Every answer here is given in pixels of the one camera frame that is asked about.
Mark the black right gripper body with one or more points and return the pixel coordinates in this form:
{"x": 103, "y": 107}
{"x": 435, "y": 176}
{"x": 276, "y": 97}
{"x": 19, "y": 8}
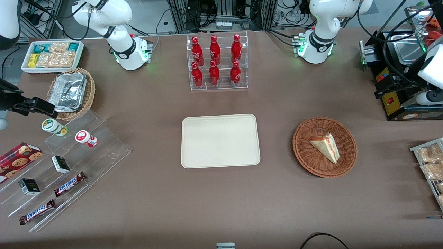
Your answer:
{"x": 7, "y": 99}

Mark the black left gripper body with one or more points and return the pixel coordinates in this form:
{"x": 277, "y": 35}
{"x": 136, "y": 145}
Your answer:
{"x": 407, "y": 73}

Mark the triangular sandwich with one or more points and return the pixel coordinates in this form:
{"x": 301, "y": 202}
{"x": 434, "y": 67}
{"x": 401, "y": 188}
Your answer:
{"x": 327, "y": 147}

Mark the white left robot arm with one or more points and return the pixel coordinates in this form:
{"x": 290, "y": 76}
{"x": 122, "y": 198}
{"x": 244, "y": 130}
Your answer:
{"x": 318, "y": 41}

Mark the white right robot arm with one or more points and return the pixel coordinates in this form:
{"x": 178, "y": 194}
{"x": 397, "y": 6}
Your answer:
{"x": 121, "y": 48}

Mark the light wicker basket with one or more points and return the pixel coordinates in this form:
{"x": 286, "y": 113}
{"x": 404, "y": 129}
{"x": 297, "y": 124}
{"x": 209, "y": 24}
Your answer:
{"x": 90, "y": 93}

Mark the tray of packaged snacks right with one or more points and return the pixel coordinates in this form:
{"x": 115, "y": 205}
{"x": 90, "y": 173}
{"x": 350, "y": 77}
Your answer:
{"x": 415, "y": 149}

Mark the empty brown wicker basket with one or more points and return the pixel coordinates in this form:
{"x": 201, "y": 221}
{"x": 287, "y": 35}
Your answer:
{"x": 308, "y": 155}

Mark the cream plastic tray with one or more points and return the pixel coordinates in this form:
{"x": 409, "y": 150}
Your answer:
{"x": 219, "y": 141}

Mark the green cap yogurt bottle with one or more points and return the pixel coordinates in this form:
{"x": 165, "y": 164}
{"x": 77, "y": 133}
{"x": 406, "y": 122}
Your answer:
{"x": 52, "y": 125}

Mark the black hot dog machine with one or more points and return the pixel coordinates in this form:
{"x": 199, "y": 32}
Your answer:
{"x": 394, "y": 107}

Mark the aluminium foil container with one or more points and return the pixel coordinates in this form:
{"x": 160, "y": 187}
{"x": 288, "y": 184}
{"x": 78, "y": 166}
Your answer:
{"x": 67, "y": 91}

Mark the steel pan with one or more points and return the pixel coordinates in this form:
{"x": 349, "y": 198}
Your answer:
{"x": 408, "y": 52}

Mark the white snack box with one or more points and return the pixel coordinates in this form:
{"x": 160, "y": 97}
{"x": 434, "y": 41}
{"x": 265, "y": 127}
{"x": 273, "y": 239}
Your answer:
{"x": 26, "y": 69}

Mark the red cap yogurt bottle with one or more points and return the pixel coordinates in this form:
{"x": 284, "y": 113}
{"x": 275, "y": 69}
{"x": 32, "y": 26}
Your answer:
{"x": 83, "y": 136}

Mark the yellow snack pack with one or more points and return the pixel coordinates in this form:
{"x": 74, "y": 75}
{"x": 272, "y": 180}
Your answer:
{"x": 33, "y": 60}

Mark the clear rice cracker bag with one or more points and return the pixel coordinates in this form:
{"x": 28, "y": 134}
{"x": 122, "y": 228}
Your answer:
{"x": 57, "y": 59}

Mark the red sausage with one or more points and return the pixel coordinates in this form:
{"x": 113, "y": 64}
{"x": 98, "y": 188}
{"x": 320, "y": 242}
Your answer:
{"x": 435, "y": 38}
{"x": 435, "y": 22}

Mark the small black carton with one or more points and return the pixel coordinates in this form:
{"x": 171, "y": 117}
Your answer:
{"x": 29, "y": 186}
{"x": 61, "y": 164}

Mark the red cookie box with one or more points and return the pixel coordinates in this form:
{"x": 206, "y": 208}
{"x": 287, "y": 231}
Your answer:
{"x": 17, "y": 159}

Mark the teal snack pack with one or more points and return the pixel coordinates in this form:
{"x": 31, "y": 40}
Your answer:
{"x": 41, "y": 48}
{"x": 73, "y": 47}

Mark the clear acrylic stepped stand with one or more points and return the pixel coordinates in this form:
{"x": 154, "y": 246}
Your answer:
{"x": 100, "y": 152}

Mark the clear bagged pastry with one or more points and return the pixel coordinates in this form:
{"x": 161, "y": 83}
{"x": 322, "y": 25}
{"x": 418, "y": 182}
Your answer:
{"x": 439, "y": 187}
{"x": 440, "y": 200}
{"x": 429, "y": 154}
{"x": 432, "y": 170}

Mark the snickers chocolate bar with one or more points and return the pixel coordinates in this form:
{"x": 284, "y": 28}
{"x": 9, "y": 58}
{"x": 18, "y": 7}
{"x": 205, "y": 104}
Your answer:
{"x": 37, "y": 212}
{"x": 69, "y": 184}

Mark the red cola bottle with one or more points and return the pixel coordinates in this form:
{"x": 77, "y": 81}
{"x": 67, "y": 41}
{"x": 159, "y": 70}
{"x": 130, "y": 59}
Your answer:
{"x": 214, "y": 74}
{"x": 236, "y": 48}
{"x": 197, "y": 76}
{"x": 235, "y": 74}
{"x": 197, "y": 50}
{"x": 215, "y": 50}

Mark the clear acrylic bottle rack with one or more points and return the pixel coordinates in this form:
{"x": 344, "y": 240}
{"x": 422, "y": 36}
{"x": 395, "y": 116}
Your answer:
{"x": 223, "y": 69}

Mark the white terminal block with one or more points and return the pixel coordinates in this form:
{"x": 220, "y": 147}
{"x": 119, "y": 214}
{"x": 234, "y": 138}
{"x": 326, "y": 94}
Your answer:
{"x": 223, "y": 25}

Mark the small grey device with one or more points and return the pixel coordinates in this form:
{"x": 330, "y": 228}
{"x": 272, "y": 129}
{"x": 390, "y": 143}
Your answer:
{"x": 225, "y": 246}

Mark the aluminium frame rack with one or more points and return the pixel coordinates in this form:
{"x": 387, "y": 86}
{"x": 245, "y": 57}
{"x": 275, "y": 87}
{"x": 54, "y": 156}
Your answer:
{"x": 180, "y": 14}

